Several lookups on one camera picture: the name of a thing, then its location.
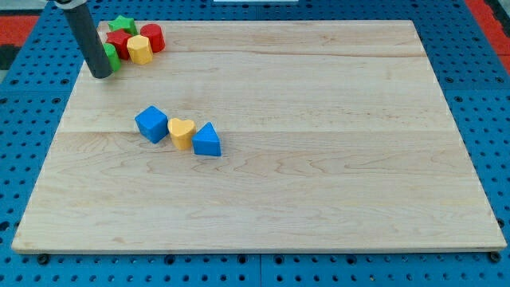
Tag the blue triangle block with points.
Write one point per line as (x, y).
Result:
(206, 141)

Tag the green star block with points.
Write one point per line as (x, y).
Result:
(123, 23)

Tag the blue cube block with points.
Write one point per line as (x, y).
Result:
(152, 124)

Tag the green cylinder block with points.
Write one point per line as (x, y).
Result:
(112, 56)

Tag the light wooden board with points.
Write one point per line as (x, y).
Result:
(336, 138)

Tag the yellow hexagon block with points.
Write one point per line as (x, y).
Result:
(139, 48)

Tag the yellow heart block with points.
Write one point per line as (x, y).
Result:
(181, 132)

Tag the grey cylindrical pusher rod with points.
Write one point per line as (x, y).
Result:
(83, 28)

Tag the red star block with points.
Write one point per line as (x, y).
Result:
(119, 38)

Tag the red cylinder block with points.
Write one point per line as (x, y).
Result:
(155, 35)

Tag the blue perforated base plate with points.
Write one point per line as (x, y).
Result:
(472, 77)

